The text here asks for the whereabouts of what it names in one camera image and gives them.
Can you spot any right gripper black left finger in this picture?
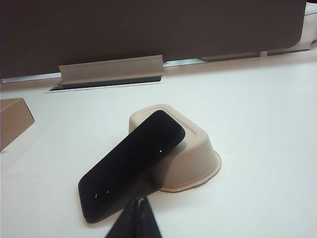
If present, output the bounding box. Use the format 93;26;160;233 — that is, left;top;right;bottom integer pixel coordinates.
105;197;139;238

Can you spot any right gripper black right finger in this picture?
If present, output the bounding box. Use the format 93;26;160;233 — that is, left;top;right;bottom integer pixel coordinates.
134;195;163;238

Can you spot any black smartphone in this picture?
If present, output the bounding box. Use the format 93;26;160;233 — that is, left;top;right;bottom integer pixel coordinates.
78;110;186;224

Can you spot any beige pulp paper tray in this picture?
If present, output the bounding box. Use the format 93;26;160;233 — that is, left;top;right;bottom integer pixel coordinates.
128;103;222;194

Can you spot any brown cardboard box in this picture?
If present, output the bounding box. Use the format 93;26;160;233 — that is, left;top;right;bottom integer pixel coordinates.
0;98;35;151

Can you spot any grey-brown fabric desk divider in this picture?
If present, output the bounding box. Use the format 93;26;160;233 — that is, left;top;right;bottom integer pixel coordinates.
0;0;306;79

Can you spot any white rounded appliance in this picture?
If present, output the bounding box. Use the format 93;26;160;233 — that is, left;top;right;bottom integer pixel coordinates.
294;9;317;52

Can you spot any beige cable slot flap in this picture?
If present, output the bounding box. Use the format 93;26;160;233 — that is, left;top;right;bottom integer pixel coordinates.
58;54;165;87

